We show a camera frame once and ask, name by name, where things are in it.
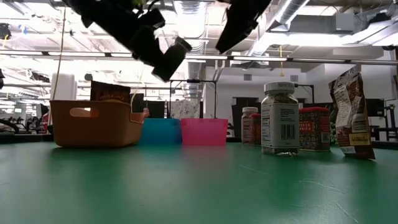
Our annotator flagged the ribbed silver ventilation duct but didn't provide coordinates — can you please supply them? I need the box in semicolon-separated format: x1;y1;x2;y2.
172;0;208;97

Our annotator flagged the blue plastic bin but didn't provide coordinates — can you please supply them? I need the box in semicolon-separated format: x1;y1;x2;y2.
138;117;183;146

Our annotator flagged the black metal frame stand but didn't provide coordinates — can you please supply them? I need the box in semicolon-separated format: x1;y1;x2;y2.
169;79;218;119
294;83;315;105

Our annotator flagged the black background monitor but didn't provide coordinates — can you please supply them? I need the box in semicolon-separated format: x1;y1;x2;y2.
365;98;386;118

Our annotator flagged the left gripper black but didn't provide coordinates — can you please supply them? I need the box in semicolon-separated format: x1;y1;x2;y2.
81;0;193;82

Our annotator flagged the pink plastic bin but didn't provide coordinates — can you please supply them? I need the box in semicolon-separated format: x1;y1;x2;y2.
180;117;229;147

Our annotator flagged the pink cube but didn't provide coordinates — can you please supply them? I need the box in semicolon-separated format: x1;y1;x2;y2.
298;106;331;152

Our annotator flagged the large silver ventilation duct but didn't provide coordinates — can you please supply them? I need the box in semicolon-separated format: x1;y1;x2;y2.
248;0;312;60

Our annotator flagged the green table mat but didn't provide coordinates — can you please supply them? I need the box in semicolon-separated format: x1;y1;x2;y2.
0;141;398;224

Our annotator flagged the black partition panel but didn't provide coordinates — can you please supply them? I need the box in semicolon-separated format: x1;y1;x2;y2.
231;96;246;138

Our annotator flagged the brown spice pouch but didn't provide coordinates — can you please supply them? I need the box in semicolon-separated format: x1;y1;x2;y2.
328;63;376;161
90;80;131;103

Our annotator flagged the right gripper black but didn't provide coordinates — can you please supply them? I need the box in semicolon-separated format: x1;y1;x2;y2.
216;0;272;54

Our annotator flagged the green herb spice jar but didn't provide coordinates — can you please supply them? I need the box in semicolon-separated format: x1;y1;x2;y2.
260;81;301;156

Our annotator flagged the orange plastic bin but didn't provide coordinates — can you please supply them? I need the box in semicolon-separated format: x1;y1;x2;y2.
49;99;147;148

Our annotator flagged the brown spice jar white lid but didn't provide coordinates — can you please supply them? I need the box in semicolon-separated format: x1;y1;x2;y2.
241;106;259;145

